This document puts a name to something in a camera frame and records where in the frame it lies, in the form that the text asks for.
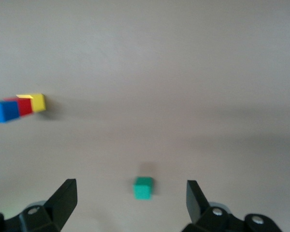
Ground brown table cover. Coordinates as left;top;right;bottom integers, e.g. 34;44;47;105
0;0;290;232

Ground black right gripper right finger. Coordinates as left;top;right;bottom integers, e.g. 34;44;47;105
182;179;282;232

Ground yellow wooden block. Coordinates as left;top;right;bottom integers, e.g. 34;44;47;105
15;93;47;114

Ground green wooden block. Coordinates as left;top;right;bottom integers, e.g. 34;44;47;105
132;176;154;201

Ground red wooden block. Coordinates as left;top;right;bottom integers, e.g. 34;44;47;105
3;96;34;118

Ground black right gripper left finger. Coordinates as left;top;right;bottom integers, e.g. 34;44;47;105
4;178;78;232

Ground blue wooden block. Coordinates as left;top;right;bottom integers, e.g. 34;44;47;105
0;100;21;124

